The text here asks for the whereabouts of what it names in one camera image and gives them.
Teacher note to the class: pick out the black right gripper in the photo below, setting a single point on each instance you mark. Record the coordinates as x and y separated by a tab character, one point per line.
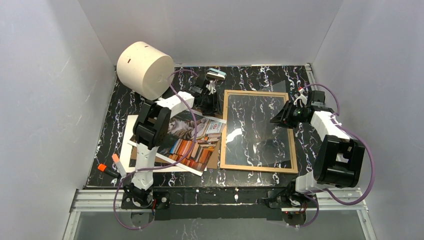
285	116

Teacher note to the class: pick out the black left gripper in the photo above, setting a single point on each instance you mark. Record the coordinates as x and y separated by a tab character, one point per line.
208	100

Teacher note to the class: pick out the clear acrylic sheet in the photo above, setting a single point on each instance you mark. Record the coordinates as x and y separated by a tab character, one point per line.
258	129

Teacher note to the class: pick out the cat and books photo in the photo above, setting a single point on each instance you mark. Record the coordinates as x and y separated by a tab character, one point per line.
192	140

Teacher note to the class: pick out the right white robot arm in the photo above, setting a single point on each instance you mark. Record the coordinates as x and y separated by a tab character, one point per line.
340	157

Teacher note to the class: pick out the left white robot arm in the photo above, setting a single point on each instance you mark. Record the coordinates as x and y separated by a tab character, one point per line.
152	127

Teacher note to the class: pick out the teal white stapler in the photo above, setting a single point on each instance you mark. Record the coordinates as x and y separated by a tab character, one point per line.
215	74

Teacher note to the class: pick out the large white cylinder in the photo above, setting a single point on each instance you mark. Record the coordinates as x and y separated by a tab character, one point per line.
145	69

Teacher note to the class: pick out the brown backing board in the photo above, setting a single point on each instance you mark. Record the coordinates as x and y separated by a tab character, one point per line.
178	140

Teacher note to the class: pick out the white mat board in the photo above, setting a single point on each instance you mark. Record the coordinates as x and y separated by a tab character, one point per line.
128	151

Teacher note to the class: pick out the peach cap glue stick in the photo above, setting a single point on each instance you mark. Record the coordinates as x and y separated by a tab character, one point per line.
119	165

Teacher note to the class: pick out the orange cap black marker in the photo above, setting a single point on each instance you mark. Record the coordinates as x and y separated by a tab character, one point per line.
108	171

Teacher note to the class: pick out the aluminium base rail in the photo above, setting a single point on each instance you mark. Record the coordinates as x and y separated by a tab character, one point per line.
223	213

